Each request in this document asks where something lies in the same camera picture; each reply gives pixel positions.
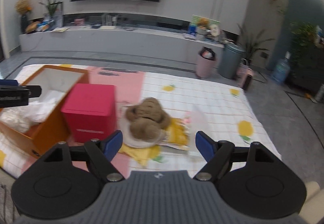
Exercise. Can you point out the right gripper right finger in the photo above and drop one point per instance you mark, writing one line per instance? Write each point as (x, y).
(216, 154)

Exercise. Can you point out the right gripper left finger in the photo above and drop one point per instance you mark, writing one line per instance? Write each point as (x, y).
(100, 155)

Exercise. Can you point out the white plastic bag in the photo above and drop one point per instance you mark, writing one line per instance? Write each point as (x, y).
(22, 118)

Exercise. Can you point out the cream towel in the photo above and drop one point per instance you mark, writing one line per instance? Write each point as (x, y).
(141, 133)

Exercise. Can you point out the yellow snack packet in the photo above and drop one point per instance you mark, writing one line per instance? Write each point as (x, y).
(177, 135)

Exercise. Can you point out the brown knitted plush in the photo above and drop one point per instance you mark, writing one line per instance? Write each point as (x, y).
(149, 108)

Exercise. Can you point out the checkered lemon table cloth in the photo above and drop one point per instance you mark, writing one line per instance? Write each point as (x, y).
(221, 111)

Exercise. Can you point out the red Wonderlab box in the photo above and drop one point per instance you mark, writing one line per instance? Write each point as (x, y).
(90, 111)

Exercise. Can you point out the pink plush toy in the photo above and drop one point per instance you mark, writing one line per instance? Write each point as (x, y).
(186, 119)

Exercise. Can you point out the orange cardboard box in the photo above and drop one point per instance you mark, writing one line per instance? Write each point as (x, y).
(56, 83)

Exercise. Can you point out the pink small bag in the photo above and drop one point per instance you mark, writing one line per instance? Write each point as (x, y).
(244, 75)

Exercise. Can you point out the dried yellow flower vase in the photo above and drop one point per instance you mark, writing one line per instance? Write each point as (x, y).
(23, 8)

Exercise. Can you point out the pink waste bin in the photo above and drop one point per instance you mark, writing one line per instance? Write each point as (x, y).
(206, 62)

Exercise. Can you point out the green potted plant left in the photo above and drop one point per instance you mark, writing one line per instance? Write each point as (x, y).
(55, 12)

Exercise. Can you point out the grey trash can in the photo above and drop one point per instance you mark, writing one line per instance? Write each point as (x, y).
(230, 60)

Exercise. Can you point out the blue water bottle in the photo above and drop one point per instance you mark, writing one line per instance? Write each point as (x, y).
(281, 69)

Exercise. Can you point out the green floor plant right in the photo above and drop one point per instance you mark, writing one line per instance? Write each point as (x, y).
(252, 42)

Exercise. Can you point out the small teddy bear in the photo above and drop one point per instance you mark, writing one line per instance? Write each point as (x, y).
(202, 26)

